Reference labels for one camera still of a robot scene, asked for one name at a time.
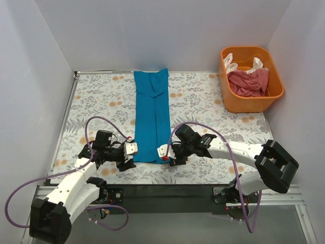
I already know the blue t shirt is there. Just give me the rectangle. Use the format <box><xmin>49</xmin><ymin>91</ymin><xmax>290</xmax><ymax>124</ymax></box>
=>
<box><xmin>134</xmin><ymin>69</ymin><xmax>171</xmax><ymax>164</ymax></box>

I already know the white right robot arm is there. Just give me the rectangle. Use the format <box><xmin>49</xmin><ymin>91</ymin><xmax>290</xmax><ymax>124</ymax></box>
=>
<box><xmin>157</xmin><ymin>123</ymin><xmax>299</xmax><ymax>204</ymax></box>

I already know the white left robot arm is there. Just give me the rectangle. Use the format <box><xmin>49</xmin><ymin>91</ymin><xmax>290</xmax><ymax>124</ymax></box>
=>
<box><xmin>29</xmin><ymin>130</ymin><xmax>138</xmax><ymax>243</ymax></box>

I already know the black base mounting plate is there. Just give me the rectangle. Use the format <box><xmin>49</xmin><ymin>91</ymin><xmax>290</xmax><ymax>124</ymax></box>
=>
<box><xmin>86</xmin><ymin>183</ymin><xmax>261</xmax><ymax>216</ymax></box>

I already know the floral table mat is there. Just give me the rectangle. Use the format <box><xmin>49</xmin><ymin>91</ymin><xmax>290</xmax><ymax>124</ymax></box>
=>
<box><xmin>51</xmin><ymin>72</ymin><xmax>272</xmax><ymax>184</ymax></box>

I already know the pink t shirt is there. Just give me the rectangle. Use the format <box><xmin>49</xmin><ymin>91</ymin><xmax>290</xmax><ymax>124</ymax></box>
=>
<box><xmin>227</xmin><ymin>69</ymin><xmax>269</xmax><ymax>97</ymax></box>

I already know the orange plastic bin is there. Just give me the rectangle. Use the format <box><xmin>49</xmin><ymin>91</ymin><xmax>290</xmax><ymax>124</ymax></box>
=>
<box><xmin>218</xmin><ymin>46</ymin><xmax>284</xmax><ymax>113</ymax></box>

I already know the white t shirt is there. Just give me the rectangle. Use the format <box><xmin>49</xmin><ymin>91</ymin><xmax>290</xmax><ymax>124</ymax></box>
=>
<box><xmin>223</xmin><ymin>53</ymin><xmax>267</xmax><ymax>74</ymax></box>

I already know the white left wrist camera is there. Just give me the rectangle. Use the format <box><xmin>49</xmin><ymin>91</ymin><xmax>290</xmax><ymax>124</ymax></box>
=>
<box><xmin>123</xmin><ymin>142</ymin><xmax>138</xmax><ymax>161</ymax></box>

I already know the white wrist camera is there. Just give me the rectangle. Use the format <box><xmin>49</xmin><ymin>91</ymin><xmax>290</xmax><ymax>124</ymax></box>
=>
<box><xmin>157</xmin><ymin>144</ymin><xmax>176</xmax><ymax>163</ymax></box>
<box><xmin>123</xmin><ymin>142</ymin><xmax>138</xmax><ymax>161</ymax></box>

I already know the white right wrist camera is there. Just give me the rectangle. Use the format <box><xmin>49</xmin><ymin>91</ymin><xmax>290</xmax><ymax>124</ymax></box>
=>
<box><xmin>157</xmin><ymin>144</ymin><xmax>176</xmax><ymax>163</ymax></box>

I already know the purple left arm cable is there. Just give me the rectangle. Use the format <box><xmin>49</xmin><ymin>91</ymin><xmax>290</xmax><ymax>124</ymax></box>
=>
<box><xmin>4</xmin><ymin>116</ymin><xmax>129</xmax><ymax>231</ymax></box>

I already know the aluminium frame rail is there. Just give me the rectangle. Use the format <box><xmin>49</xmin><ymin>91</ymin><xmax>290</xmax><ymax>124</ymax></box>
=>
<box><xmin>21</xmin><ymin>184</ymin><xmax>318</xmax><ymax>243</ymax></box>

